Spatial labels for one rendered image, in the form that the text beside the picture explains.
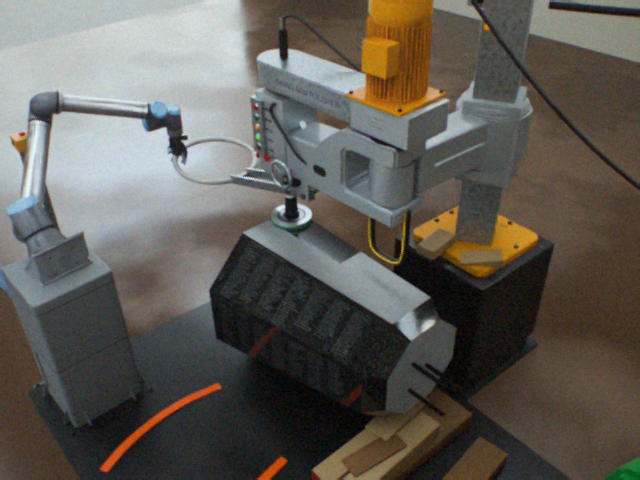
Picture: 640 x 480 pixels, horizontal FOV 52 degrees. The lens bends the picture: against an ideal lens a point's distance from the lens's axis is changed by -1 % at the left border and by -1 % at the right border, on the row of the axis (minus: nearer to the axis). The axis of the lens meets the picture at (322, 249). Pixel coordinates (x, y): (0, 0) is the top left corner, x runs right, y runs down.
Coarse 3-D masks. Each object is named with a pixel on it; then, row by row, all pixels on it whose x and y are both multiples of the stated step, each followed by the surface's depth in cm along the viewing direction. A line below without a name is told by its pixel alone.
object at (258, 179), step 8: (248, 168) 365; (232, 176) 360; (240, 176) 356; (248, 176) 367; (256, 176) 362; (264, 176) 357; (240, 184) 357; (248, 184) 351; (256, 184) 345; (264, 184) 339; (272, 184) 334; (280, 192) 332; (288, 192) 325; (296, 192) 321; (312, 192) 312
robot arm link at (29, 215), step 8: (24, 200) 299; (32, 200) 301; (8, 208) 299; (16, 208) 297; (24, 208) 298; (32, 208) 299; (40, 208) 303; (16, 216) 298; (24, 216) 298; (32, 216) 299; (40, 216) 301; (16, 224) 299; (24, 224) 298; (32, 224) 298; (40, 224) 299; (48, 224) 302; (24, 232) 298; (32, 232) 298
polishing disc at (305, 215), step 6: (276, 210) 347; (282, 210) 347; (300, 210) 347; (306, 210) 347; (276, 216) 343; (282, 216) 342; (300, 216) 342; (306, 216) 342; (276, 222) 338; (282, 222) 338; (288, 222) 338; (294, 222) 338; (300, 222) 338; (306, 222) 338
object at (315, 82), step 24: (264, 72) 291; (288, 72) 280; (312, 72) 279; (336, 72) 279; (360, 72) 278; (288, 96) 286; (312, 96) 274; (336, 96) 264; (360, 120) 257; (384, 120) 248; (408, 120) 239; (432, 120) 250; (384, 144) 258; (408, 144) 245
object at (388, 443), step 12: (420, 408) 322; (372, 420) 315; (384, 420) 315; (396, 420) 315; (408, 420) 316; (372, 432) 311; (384, 432) 309; (396, 432) 311; (372, 444) 304; (384, 444) 304; (396, 444) 304; (348, 456) 299; (360, 456) 299; (372, 456) 299; (384, 456) 299; (348, 468) 294; (360, 468) 294
